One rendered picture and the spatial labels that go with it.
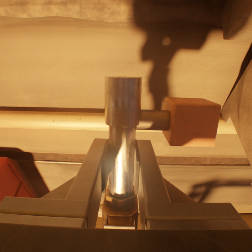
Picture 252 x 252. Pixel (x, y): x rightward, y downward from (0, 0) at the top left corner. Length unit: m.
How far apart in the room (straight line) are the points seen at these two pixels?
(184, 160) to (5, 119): 0.40
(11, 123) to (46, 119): 0.07
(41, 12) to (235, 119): 0.33
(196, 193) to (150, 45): 0.48
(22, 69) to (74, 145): 0.19
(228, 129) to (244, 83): 0.10
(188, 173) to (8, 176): 0.45
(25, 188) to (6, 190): 0.09
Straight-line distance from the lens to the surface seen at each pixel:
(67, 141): 0.42
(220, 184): 0.61
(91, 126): 0.33
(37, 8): 0.30
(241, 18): 0.25
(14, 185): 0.54
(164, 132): 0.15
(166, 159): 0.47
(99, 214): 0.68
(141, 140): 0.15
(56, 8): 0.29
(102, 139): 0.15
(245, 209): 0.83
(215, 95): 0.35
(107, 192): 0.16
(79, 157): 0.47
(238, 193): 0.69
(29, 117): 0.37
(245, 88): 0.31
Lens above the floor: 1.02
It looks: 48 degrees down
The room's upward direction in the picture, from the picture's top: 179 degrees counter-clockwise
